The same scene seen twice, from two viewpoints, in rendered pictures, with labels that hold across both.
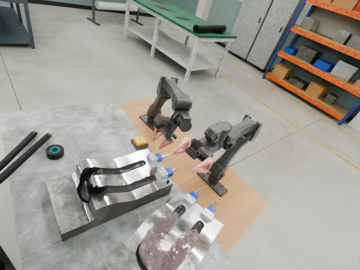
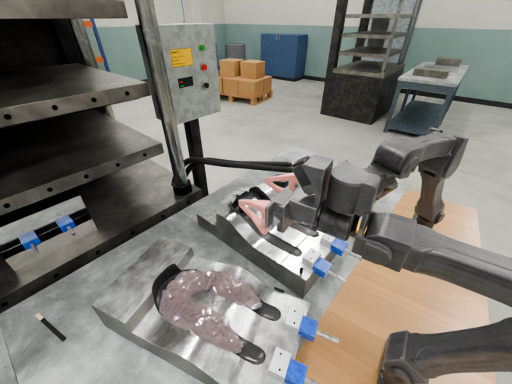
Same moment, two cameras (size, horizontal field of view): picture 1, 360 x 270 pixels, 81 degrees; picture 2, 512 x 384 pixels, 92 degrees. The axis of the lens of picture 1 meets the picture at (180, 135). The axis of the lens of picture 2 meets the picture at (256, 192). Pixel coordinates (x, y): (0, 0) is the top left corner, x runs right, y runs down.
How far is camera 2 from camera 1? 0.73 m
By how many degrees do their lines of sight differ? 68
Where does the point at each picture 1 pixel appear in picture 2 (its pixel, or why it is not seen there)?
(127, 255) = (175, 256)
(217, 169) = (395, 348)
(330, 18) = not seen: outside the picture
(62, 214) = (215, 206)
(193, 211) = (278, 335)
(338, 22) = not seen: outside the picture
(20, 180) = (241, 181)
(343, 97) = not seen: outside the picture
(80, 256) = (187, 241)
